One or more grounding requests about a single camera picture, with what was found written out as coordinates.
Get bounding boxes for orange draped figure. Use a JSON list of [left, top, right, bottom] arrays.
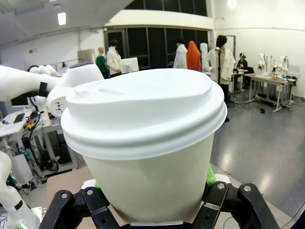
[[186, 40, 203, 73]]

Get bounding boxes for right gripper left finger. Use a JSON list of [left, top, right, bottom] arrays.
[[38, 179, 131, 229]]

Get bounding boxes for white plastic cup lid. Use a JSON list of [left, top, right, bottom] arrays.
[[60, 68, 228, 161]]

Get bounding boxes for person in white lab coat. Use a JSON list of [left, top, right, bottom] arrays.
[[106, 39, 123, 78]]

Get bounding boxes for white paper cup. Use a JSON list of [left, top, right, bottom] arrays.
[[81, 132, 215, 225]]

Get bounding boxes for white-legged background workbench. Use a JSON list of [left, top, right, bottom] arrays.
[[244, 73, 297, 114]]

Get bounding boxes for white background robot arms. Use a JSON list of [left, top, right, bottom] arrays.
[[258, 52, 290, 78]]

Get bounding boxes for white board panel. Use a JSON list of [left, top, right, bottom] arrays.
[[121, 57, 140, 74]]

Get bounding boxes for white equipment cart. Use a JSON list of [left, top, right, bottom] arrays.
[[0, 108, 33, 145]]

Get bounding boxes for seated person in black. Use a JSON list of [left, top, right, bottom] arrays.
[[235, 52, 249, 73]]

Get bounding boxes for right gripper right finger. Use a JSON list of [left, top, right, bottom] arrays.
[[191, 164, 281, 229]]

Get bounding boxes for metal equipment rack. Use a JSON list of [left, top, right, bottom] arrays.
[[20, 123, 80, 178]]

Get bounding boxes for black stand pole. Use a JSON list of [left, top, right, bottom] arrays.
[[216, 47, 222, 84]]

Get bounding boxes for dark-haired person in white coat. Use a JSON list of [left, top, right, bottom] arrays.
[[173, 38, 188, 70]]

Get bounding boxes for white jacket mannequin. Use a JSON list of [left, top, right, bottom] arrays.
[[206, 35, 236, 123]]

